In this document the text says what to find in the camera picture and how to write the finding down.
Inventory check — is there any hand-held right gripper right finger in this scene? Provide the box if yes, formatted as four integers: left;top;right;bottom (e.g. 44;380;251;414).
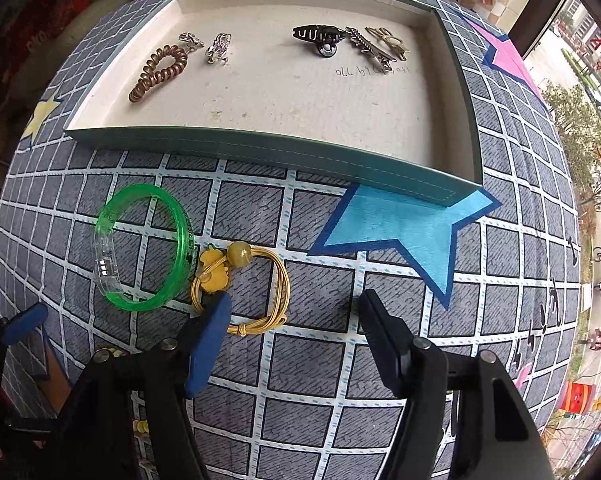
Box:
357;289;556;480

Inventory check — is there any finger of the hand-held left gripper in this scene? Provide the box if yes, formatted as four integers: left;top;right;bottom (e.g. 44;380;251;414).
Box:
0;302;50;431

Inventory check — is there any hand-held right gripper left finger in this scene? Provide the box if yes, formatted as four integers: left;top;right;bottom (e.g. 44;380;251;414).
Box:
45;292;232;480

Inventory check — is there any yellow hair tie with beads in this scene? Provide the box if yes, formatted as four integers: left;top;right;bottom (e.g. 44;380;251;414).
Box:
190;241;291;336

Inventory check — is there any shallow teal tray box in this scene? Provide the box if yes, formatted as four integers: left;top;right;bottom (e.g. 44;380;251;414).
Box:
64;0;483;207

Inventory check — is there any brown spiral hair tie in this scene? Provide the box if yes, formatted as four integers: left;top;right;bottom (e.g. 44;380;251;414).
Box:
128;46;188;103

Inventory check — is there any gold bow hair clip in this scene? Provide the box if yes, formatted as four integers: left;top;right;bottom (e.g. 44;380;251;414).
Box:
365;26;411;61

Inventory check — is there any black hair clip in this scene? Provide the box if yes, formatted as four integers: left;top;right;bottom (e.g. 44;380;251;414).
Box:
293;23;343;59

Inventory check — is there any green plastic bangle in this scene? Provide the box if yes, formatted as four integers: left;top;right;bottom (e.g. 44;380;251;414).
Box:
95;184;197;313

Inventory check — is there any checked tablecloth with stars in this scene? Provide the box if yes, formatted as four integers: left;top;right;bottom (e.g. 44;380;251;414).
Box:
0;0;583;480

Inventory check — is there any dark red printed cushion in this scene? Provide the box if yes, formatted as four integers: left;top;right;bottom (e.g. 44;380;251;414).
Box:
0;0;56;101

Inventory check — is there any red patterned cushion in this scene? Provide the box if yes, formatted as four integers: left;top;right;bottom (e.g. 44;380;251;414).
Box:
45;0;94;46

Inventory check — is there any black window frame post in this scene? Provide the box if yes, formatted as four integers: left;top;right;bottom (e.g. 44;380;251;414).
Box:
510;0;571;56

